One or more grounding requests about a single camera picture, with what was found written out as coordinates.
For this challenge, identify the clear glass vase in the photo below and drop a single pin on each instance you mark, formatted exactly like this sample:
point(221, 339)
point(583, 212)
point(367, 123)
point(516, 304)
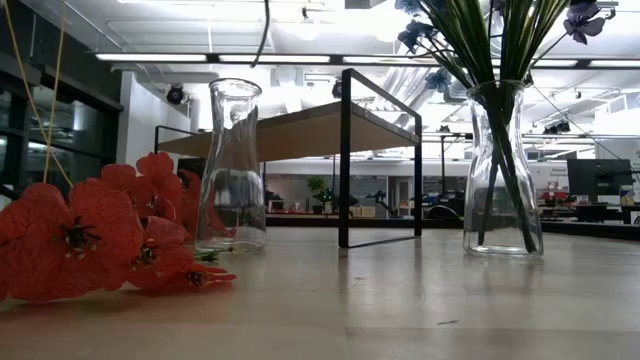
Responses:
point(230, 150)
point(475, 200)

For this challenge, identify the red artificial flower bunch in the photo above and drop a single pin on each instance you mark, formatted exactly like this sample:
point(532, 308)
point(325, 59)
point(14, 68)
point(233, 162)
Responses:
point(189, 200)
point(40, 240)

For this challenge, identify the blue artificial flower bunch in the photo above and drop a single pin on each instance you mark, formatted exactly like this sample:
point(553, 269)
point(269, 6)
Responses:
point(465, 45)

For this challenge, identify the purple artificial flower bunch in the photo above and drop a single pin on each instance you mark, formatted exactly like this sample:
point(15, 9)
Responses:
point(582, 22)

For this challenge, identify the green background potted plant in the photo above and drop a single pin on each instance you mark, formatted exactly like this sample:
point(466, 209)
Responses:
point(317, 185)

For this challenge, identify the black ceiling spotlight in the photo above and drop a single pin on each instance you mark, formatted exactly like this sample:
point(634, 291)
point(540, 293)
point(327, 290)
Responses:
point(336, 90)
point(176, 95)

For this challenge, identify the long ceiling strip light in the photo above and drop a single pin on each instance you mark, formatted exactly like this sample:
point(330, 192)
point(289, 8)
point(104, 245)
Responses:
point(615, 63)
point(390, 60)
point(290, 58)
point(555, 63)
point(150, 57)

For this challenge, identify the black computer monitor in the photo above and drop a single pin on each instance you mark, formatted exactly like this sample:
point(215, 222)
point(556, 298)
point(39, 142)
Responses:
point(600, 177)

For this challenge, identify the wooden shelf black metal frame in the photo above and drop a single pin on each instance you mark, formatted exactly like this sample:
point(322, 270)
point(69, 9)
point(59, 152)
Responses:
point(310, 132)

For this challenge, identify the black metal table frame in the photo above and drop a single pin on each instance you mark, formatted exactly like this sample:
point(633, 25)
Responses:
point(380, 221)

